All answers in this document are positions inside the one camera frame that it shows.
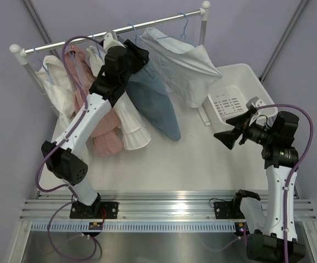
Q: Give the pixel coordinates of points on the white skirt on right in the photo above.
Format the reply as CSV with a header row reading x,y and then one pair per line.
x,y
184,69

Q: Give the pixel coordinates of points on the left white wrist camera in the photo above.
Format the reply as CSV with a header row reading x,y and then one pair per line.
x,y
110,40

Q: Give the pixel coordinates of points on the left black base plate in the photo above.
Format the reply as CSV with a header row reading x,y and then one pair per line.
x,y
106,210

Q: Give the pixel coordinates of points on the pink dress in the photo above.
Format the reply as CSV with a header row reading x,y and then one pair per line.
x,y
105,136

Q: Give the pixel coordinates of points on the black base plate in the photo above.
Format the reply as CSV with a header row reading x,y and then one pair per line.
x,y
225,209
106,210

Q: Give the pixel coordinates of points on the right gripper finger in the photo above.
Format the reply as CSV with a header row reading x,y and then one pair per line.
x,y
228,138
239,121

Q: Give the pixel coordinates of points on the blue denim skirt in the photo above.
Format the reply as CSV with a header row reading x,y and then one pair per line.
x,y
148,94

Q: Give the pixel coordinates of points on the white garment far left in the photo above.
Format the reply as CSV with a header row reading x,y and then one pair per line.
x,y
64,93

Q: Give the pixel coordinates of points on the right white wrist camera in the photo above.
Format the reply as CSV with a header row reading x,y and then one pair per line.
x,y
256,115

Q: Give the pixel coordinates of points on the blue wire hanger of skirt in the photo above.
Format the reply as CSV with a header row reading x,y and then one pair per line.
x,y
135,30

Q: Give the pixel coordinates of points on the white plastic basket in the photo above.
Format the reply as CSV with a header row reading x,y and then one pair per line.
x,y
229,95

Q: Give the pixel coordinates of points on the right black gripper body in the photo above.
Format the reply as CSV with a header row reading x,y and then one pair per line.
x,y
254,132

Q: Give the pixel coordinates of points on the white slotted cable duct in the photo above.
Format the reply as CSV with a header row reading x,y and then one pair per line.
x,y
136,227

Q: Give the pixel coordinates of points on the aluminium mounting rail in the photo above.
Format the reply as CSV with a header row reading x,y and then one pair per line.
x,y
133,206

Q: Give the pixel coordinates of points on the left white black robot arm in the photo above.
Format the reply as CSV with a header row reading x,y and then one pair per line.
x,y
62,157

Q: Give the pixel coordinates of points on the blue wire hanger far left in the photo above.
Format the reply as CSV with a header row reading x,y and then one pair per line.
x,y
42,64

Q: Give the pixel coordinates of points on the blue wire hanger of pink dress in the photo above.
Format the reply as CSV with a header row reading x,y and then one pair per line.
x,y
72,55

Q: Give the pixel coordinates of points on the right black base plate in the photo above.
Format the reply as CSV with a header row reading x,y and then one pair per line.
x,y
225,209

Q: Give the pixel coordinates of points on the white ruffled dress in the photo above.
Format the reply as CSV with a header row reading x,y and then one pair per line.
x,y
132,129

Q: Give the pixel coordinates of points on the blue wire hanger right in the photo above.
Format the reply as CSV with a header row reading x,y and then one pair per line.
x,y
183,36

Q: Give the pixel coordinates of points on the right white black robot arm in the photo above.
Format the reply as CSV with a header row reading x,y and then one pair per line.
x,y
272,233

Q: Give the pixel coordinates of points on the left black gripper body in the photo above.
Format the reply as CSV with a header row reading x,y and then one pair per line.
x,y
134,64

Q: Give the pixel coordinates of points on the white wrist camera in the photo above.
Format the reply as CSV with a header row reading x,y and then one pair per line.
x,y
110,40
256,115

